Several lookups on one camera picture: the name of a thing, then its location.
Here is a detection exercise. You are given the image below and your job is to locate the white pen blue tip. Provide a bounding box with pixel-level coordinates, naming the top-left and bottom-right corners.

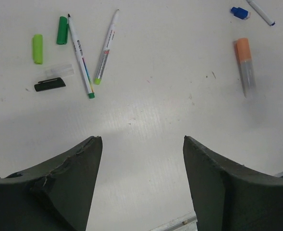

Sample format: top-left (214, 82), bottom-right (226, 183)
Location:
top-left (246, 0), bottom-right (276, 26)

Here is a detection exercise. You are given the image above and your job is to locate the dark green pen cap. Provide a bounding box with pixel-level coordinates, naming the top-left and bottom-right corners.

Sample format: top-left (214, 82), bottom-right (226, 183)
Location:
top-left (56, 16), bottom-right (69, 45)

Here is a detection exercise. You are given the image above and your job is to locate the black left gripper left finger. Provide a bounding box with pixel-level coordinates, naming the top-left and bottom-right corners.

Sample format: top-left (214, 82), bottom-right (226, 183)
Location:
top-left (0, 136), bottom-right (102, 231)

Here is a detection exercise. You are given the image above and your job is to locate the black pen cap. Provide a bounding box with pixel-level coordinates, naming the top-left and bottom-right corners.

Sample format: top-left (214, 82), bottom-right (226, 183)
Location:
top-left (34, 77), bottom-right (66, 92)

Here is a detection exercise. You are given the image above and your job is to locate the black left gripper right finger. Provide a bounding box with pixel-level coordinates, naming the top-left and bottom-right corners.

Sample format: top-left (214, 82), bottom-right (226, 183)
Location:
top-left (183, 136), bottom-right (283, 231)

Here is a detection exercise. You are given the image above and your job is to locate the light green pen cap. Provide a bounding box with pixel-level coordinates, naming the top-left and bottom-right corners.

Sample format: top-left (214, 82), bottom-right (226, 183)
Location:
top-left (32, 34), bottom-right (43, 64)

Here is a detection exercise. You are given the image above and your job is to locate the clear plastic pen cap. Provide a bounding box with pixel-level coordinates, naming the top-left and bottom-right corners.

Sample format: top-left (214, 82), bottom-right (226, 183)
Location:
top-left (38, 63), bottom-right (74, 79)

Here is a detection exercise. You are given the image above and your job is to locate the silver pen lime end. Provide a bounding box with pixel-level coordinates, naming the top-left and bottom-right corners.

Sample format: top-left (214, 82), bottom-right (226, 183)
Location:
top-left (94, 9), bottom-right (120, 85)

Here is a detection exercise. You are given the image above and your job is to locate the white pen green end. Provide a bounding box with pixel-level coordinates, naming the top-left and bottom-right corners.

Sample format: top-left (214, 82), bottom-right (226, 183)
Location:
top-left (68, 14), bottom-right (95, 99)

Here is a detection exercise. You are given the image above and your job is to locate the orange capped grey highlighter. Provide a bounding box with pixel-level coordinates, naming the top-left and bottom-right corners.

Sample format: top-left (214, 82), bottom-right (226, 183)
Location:
top-left (235, 38), bottom-right (256, 99)

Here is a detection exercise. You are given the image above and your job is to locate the blue pen cap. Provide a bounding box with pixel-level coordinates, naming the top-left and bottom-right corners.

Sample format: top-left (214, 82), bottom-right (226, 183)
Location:
top-left (230, 7), bottom-right (251, 20)

